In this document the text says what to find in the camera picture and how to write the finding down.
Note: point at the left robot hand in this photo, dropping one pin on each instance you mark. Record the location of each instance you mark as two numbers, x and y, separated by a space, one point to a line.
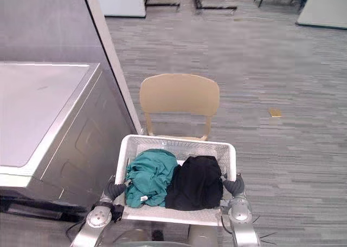
114 188

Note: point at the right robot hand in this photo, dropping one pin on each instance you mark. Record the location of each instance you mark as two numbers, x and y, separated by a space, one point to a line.
235 187

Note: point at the teal green garment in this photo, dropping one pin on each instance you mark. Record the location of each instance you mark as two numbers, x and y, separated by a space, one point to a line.
147 174

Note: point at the black garment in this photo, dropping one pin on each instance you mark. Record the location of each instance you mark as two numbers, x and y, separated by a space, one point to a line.
195 182

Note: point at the white mesh laundry basket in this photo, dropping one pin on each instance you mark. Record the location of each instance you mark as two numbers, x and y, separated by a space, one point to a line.
173 146

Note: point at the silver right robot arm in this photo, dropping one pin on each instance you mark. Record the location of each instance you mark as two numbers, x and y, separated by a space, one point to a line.
240 220

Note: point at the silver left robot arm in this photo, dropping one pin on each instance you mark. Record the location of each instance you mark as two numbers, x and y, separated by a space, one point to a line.
93 220

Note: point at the silver washing machine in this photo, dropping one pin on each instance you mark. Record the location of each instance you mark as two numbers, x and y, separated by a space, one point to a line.
48 117

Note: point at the small yellow floor marker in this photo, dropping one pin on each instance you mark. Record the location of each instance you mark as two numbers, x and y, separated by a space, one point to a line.
275 113

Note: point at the grey partition panel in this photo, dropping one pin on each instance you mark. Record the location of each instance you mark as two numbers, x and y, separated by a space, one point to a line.
109 54

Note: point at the white cabinet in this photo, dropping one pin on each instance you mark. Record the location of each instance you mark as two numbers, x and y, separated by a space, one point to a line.
122 0

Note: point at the white table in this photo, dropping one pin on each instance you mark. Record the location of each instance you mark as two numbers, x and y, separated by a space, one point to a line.
324 7

